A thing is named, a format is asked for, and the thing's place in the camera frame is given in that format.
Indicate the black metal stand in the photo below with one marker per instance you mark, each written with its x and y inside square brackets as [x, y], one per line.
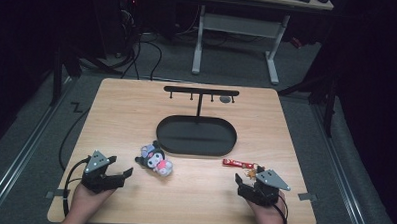
[328, 103]
[57, 77]

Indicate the black computer tower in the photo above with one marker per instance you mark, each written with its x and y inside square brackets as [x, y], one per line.
[127, 22]

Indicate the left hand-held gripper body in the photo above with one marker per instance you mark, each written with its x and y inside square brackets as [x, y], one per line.
[97, 180]

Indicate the person's right hand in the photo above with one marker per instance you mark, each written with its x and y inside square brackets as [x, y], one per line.
[270, 216]

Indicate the white frame desk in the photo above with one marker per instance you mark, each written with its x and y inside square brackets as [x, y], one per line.
[236, 25]

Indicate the metal floor rail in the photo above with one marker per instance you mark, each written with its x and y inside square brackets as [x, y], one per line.
[344, 177]
[21, 156]

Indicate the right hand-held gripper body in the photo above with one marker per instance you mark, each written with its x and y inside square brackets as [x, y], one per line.
[265, 191]

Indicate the grey round table grommet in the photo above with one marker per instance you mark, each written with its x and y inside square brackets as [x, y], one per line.
[225, 99]

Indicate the grey tape piece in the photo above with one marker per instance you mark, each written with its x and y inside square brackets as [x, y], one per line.
[307, 197]
[55, 193]

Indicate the black key stand with tray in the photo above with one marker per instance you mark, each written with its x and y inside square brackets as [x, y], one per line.
[195, 136]

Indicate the person's left hand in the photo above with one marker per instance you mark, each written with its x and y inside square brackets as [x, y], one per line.
[85, 203]

